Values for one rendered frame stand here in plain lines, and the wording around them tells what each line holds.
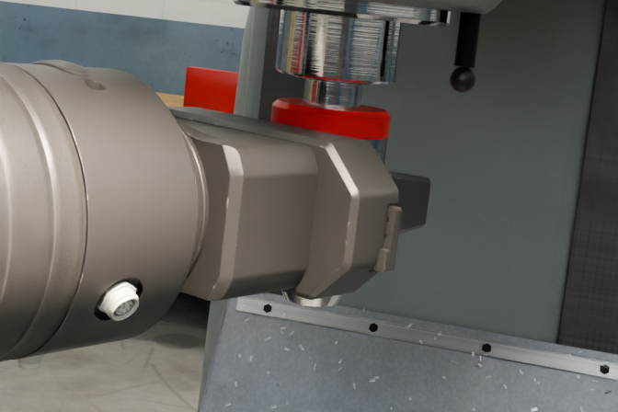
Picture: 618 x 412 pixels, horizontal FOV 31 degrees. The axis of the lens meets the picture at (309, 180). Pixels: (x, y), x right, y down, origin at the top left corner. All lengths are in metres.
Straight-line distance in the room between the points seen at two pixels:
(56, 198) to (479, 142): 0.54
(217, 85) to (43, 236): 4.03
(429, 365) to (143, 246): 0.52
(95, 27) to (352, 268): 4.82
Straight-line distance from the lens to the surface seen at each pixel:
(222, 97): 4.31
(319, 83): 0.43
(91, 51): 5.17
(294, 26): 0.42
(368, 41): 0.42
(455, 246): 0.82
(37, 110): 0.31
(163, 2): 5.04
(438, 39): 0.81
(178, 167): 0.33
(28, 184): 0.29
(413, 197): 0.44
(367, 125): 0.42
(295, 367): 0.83
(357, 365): 0.83
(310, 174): 0.37
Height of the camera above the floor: 1.30
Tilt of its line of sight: 9 degrees down
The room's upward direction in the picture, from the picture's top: 6 degrees clockwise
